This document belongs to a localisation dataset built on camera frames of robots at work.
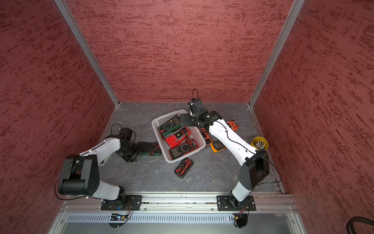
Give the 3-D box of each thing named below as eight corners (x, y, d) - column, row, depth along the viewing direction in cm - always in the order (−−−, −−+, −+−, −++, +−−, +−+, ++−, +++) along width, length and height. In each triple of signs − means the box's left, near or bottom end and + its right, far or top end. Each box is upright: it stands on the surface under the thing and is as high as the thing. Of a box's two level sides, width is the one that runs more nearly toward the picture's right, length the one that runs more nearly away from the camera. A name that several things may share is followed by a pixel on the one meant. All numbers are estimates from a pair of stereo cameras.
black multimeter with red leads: (173, 173, 86) (173, 170, 83) (186, 158, 92) (186, 155, 89) (181, 180, 83) (181, 178, 80) (194, 164, 89) (194, 162, 86)
